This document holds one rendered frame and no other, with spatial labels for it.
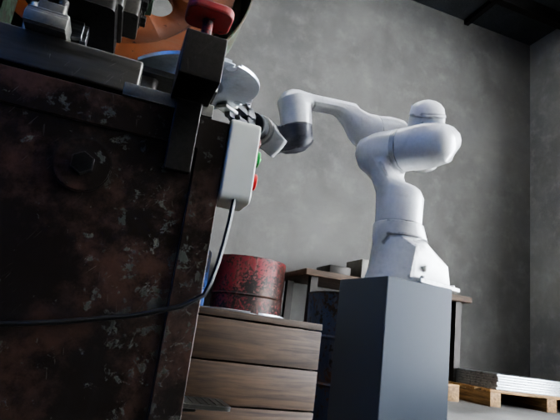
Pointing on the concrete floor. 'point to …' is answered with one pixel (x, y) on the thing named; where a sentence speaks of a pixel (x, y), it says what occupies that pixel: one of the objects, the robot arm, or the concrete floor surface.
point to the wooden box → (253, 366)
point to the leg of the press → (99, 248)
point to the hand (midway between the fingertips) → (227, 107)
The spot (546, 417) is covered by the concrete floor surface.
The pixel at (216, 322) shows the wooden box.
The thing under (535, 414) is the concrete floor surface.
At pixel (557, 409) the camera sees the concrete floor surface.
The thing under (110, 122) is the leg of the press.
